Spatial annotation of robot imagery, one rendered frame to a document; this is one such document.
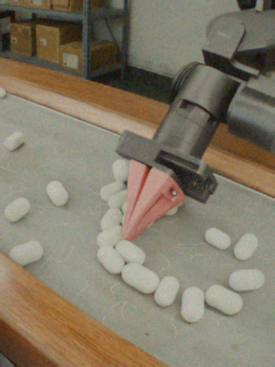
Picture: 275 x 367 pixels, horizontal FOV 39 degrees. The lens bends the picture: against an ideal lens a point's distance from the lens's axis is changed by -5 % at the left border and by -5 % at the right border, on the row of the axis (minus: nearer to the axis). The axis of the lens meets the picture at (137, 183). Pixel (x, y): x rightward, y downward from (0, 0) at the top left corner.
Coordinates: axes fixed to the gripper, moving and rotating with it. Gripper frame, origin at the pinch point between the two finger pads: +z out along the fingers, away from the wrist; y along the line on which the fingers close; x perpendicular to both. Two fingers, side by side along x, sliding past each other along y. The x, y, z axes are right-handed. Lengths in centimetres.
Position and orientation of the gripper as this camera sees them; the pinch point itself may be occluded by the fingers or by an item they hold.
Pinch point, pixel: (129, 232)
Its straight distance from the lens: 42.1
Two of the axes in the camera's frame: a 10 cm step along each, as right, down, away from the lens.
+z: -4.9, 8.6, -1.3
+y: 7.9, 3.8, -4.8
